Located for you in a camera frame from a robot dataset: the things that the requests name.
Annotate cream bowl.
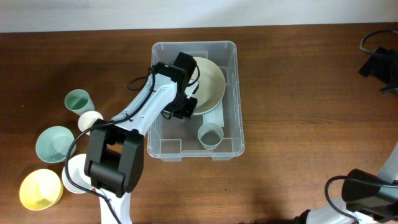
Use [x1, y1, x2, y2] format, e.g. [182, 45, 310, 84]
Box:
[192, 57, 226, 115]

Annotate grey cup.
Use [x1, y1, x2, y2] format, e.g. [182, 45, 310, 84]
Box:
[198, 123, 224, 151]

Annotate cream cup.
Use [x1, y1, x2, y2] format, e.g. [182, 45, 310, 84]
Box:
[78, 111, 103, 132]

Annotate green cup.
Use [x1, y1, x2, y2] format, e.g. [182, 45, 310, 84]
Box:
[64, 89, 95, 116]

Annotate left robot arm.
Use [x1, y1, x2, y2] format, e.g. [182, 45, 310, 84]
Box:
[84, 52, 198, 223]

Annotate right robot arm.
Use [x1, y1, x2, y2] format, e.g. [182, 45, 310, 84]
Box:
[293, 47, 397, 224]

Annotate white label in container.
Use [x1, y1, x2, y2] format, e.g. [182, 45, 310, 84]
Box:
[203, 102, 224, 127]

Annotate clear plastic storage container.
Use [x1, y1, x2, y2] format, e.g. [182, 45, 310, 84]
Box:
[147, 40, 246, 162]

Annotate small white bowl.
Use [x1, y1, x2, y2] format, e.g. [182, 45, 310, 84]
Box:
[62, 154, 94, 194]

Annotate small green bowl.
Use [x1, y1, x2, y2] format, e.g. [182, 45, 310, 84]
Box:
[35, 126, 75, 164]

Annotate small yellow bowl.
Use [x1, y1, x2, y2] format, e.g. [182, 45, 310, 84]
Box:
[19, 169, 63, 211]

